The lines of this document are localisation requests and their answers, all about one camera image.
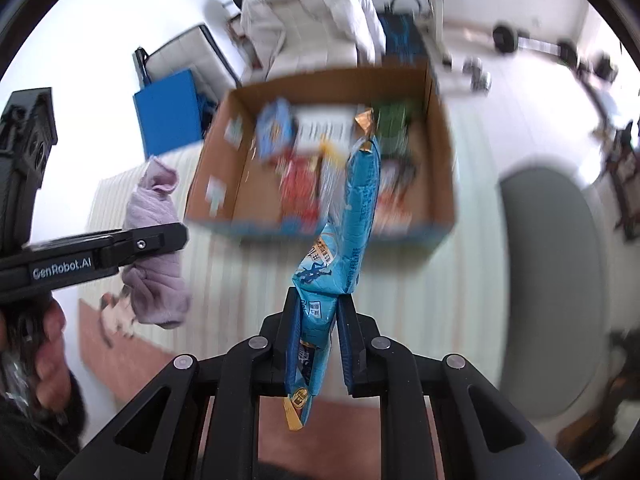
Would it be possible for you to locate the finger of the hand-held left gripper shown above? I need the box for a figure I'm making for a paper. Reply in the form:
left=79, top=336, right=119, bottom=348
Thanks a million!
left=95, top=222, right=190, bottom=273

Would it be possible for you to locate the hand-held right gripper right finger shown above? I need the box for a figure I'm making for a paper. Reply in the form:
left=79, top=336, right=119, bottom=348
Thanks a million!
left=336, top=295, right=581, bottom=480

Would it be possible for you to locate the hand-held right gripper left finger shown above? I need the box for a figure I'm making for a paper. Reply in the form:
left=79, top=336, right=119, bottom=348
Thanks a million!
left=57, top=287, right=306, bottom=480

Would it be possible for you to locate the purple grey cloth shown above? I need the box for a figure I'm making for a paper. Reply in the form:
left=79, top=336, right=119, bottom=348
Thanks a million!
left=122, top=156, right=192, bottom=330

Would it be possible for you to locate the cardboard box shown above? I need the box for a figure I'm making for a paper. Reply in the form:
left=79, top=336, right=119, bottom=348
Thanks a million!
left=184, top=60, right=458, bottom=251

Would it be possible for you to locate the red snack packet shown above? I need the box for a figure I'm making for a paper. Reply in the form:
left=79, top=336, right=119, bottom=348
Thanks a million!
left=277, top=155, right=323, bottom=233

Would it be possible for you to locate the blue snack packet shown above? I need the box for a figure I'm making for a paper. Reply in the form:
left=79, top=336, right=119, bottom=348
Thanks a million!
left=282, top=107, right=383, bottom=431

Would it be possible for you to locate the orange panda snack packet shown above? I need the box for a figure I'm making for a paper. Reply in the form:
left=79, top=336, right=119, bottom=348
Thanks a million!
left=377, top=157, right=416, bottom=233

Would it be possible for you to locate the yellow and silver packet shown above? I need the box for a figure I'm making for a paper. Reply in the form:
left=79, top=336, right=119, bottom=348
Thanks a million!
left=317, top=140, right=348, bottom=211

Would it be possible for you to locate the blue tissue pack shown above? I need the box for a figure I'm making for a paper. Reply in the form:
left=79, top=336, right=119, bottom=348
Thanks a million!
left=255, top=97, right=297, bottom=161

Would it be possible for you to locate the white soft packet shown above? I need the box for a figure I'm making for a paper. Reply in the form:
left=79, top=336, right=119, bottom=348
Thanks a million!
left=292, top=105, right=358, bottom=156

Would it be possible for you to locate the green snack packet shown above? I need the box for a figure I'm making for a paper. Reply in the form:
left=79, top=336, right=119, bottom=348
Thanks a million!
left=372, top=100, right=421, bottom=156

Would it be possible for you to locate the person's left hand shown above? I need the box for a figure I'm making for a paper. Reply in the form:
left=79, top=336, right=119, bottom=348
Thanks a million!
left=31, top=299, right=72, bottom=403

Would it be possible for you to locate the striped cat print table mat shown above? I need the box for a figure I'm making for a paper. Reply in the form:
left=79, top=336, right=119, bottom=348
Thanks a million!
left=77, top=145, right=506, bottom=461

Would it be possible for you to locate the blue storage bin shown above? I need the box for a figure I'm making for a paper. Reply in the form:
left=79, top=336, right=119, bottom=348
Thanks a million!
left=132, top=69, right=203, bottom=158

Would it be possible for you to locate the white padded chair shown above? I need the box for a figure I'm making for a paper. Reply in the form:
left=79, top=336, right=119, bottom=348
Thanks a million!
left=132, top=22, right=241, bottom=86

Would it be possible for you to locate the grey round chair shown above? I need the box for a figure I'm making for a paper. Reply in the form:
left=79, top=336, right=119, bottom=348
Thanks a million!
left=497, top=167, right=606, bottom=418

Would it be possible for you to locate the black and blue weight bench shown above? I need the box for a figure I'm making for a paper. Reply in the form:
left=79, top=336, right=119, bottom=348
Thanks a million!
left=377, top=0, right=431, bottom=66

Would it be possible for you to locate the dark wooden folding chair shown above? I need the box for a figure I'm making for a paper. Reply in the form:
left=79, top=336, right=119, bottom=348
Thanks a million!
left=602, top=120, right=640, bottom=241

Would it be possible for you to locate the white weight rack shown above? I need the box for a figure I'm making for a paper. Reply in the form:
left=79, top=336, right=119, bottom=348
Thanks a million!
left=425, top=0, right=453, bottom=66

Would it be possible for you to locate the short barbell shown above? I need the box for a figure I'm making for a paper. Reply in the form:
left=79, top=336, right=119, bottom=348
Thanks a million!
left=492, top=21, right=578, bottom=66

